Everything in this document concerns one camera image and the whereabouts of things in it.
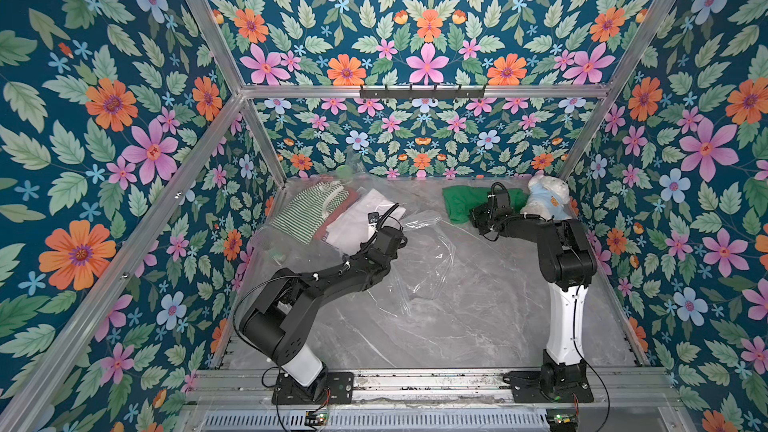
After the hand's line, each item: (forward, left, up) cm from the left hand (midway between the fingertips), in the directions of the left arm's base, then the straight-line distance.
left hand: (385, 237), depth 93 cm
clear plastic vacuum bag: (-5, -14, -7) cm, 17 cm away
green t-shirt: (+19, -28, -7) cm, 34 cm away
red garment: (+6, +22, -4) cm, 23 cm away
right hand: (+14, -34, -7) cm, 37 cm away
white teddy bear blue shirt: (+12, -58, -1) cm, 59 cm away
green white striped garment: (+13, +29, -4) cm, 32 cm away
